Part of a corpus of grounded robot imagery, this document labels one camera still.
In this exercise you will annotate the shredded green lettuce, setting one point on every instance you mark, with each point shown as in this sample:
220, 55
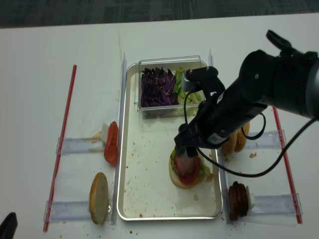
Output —
194, 98

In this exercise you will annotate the upper left clear rail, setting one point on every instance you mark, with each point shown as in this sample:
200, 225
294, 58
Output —
66, 145

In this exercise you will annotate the bottom bun on tray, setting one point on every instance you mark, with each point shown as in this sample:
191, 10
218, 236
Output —
179, 183

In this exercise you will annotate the black object bottom left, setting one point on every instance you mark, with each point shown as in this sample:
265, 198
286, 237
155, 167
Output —
8, 226

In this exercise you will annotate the standing tomato slices left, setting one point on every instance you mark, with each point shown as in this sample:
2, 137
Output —
111, 149

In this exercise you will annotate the white holder block left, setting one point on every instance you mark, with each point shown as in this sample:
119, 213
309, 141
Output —
104, 133

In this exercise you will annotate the clear plastic salad container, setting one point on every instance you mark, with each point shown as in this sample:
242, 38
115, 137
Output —
187, 63

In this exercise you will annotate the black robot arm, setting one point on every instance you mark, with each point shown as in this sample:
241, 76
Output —
289, 81

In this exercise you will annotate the upper right clear rail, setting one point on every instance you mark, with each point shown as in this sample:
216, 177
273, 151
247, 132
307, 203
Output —
268, 140

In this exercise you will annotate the lettuce on bun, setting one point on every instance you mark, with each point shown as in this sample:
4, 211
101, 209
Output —
203, 171

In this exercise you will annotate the standing bun half left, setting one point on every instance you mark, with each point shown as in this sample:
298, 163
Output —
98, 198

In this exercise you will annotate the cream metal tray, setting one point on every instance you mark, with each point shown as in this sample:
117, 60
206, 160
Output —
146, 191

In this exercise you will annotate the lower tomato slice on bun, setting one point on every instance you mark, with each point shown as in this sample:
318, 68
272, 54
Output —
190, 179

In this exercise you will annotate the left red strip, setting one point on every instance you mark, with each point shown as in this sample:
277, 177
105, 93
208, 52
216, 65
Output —
57, 161

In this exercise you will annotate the meat patty slice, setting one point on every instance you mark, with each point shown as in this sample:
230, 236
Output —
185, 166

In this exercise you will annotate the shredded purple cabbage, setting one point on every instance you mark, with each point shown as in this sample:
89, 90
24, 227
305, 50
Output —
158, 88

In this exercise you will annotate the sesame bun front right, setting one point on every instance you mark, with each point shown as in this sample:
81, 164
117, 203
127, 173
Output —
228, 146

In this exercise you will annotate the lower left clear rail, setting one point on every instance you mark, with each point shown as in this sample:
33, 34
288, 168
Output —
66, 211

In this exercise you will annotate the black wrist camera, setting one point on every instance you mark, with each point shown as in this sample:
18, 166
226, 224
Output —
202, 79

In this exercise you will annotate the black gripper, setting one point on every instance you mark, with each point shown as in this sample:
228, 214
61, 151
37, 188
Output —
215, 121

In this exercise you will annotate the left clear vertical rail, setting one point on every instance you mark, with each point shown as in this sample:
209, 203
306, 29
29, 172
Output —
113, 218

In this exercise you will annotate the sesame bun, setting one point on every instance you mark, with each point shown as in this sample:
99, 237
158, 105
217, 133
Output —
241, 139
228, 146

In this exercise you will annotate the sesame bun back right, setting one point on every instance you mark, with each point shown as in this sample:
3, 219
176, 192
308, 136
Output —
241, 139

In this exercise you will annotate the right red strip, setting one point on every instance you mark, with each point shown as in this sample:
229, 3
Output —
282, 139

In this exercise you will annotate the stack of meat patties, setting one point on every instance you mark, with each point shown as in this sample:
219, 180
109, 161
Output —
238, 201

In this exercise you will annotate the red strip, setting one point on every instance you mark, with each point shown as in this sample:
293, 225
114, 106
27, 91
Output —
282, 139
57, 161

